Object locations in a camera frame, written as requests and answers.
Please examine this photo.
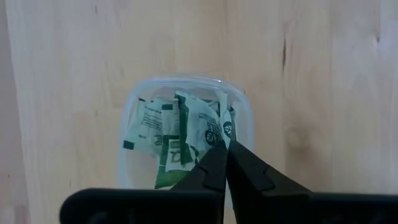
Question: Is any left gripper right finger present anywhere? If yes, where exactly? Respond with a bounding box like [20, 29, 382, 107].
[226, 139, 398, 224]

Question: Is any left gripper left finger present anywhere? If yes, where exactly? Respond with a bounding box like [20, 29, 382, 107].
[59, 141, 229, 224]

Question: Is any clear plastic container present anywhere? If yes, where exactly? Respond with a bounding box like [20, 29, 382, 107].
[118, 74, 254, 209]

